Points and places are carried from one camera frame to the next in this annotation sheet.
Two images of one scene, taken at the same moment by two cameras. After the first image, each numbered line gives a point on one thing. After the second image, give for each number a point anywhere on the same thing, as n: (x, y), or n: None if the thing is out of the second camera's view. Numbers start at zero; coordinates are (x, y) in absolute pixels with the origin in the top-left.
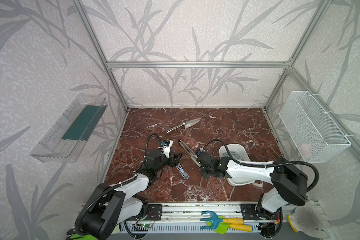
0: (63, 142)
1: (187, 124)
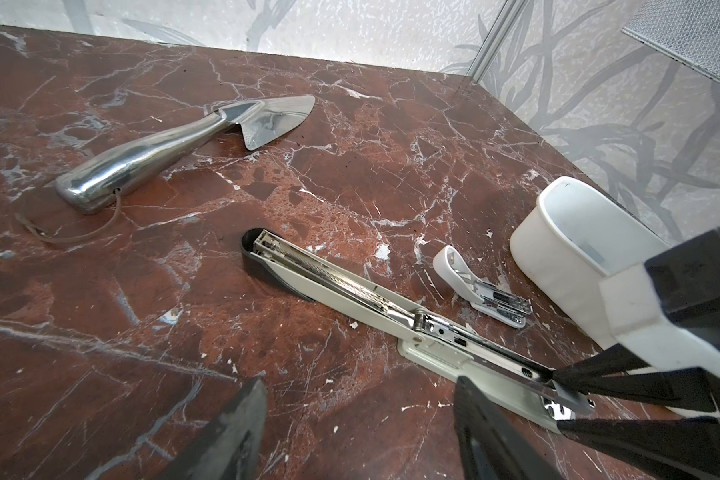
0: None
1: (126, 161)
